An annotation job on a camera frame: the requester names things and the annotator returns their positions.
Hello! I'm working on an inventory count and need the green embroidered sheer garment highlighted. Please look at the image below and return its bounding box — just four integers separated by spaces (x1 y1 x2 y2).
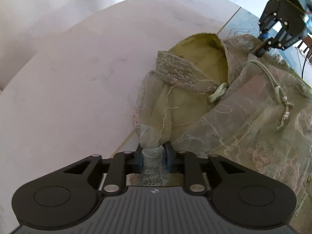
126 32 312 216

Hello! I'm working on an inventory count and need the wooden chair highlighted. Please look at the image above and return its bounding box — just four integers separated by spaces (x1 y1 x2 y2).
297 34 312 63

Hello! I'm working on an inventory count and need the black cable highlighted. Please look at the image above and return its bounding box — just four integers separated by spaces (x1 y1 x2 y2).
301 51 312 79

